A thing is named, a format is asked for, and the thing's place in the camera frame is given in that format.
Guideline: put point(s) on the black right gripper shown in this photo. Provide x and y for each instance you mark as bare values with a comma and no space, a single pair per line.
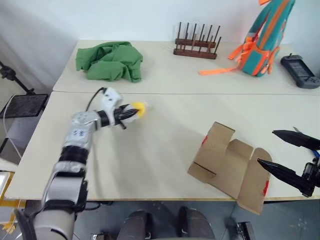
312,173

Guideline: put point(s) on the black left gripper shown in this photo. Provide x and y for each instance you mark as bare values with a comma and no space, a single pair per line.
120,115

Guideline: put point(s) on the yellow soft item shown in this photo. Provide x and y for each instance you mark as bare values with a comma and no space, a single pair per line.
141,108

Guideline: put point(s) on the cardboard box with red tape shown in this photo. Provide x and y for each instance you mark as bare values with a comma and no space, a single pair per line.
232,170

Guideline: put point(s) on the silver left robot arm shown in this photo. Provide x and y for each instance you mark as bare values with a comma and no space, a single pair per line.
75,135

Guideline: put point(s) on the crumpled green cloth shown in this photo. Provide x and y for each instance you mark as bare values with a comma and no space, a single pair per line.
107,61

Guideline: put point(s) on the black handheld controller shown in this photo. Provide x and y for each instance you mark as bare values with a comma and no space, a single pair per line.
300,71

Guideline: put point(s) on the small dark metal block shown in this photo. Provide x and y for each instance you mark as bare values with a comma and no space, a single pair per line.
100,236
246,231

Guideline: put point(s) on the brown wooden peg rack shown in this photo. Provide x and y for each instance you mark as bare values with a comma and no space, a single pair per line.
195,52

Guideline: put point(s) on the dark rounded shape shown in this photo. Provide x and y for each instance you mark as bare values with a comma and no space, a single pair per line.
136,225
196,223

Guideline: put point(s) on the teal and orange backpack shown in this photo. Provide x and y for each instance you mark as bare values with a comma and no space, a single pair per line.
265,42

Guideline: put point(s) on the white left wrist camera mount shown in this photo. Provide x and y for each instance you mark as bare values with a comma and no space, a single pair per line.
111,97

